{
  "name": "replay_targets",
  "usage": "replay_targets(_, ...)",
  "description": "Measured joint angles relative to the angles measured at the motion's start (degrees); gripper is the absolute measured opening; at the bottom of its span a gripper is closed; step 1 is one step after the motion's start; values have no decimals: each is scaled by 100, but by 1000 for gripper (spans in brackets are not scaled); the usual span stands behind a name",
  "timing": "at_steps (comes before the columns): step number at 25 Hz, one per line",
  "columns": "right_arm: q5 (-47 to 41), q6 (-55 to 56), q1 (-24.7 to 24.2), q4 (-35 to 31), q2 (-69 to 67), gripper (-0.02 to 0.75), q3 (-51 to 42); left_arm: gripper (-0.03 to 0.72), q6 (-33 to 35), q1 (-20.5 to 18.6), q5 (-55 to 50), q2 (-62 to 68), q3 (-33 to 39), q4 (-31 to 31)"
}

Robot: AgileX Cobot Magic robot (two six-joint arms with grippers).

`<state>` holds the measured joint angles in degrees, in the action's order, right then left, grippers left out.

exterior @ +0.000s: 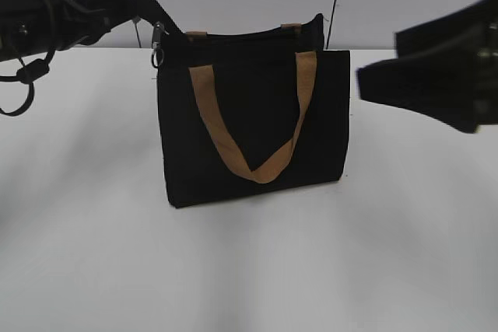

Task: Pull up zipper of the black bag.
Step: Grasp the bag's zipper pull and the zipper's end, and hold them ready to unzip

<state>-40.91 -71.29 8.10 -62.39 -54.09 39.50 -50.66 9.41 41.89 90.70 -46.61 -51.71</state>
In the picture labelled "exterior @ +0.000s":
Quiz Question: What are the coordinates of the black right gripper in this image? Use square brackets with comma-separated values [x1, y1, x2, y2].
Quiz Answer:
[356, 0, 497, 134]

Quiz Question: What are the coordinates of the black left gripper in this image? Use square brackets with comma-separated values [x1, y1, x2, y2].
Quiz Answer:
[1, 0, 183, 61]

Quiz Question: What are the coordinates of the silver zipper pull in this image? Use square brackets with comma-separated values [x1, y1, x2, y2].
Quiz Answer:
[151, 22, 168, 69]

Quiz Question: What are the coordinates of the black tote bag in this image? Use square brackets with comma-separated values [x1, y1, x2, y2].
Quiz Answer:
[156, 14, 350, 208]

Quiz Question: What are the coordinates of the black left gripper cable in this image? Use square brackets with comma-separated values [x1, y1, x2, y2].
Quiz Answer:
[0, 0, 54, 117]

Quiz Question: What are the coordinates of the tan front bag handle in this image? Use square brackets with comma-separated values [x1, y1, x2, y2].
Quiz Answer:
[189, 51, 317, 183]

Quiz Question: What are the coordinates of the tan bag handle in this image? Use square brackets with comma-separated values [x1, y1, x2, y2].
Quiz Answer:
[185, 23, 303, 42]
[189, 51, 317, 183]

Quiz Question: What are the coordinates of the tan rear bag handle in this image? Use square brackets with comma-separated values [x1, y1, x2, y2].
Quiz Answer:
[185, 23, 303, 42]

